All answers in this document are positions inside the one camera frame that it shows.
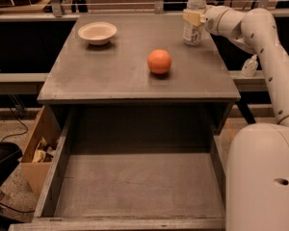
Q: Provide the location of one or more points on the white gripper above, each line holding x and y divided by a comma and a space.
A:
211, 20

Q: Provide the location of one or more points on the clear plastic water bottle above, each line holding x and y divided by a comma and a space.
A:
193, 17

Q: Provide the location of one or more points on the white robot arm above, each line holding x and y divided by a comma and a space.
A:
257, 169

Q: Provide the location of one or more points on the small sanitizer pump bottle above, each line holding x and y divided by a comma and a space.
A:
250, 66

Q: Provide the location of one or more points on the open grey top drawer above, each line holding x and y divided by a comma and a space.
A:
133, 169

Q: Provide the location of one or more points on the orange ball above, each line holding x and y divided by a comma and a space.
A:
159, 61

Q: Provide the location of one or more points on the grey cabinet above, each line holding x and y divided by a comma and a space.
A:
85, 74

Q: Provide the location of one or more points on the white paper bowl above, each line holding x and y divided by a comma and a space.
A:
97, 33

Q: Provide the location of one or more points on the cardboard box with scraps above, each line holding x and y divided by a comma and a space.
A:
40, 149

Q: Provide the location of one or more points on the black chair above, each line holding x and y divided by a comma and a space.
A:
10, 153

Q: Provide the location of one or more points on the grey bench rail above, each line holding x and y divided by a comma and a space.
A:
31, 83

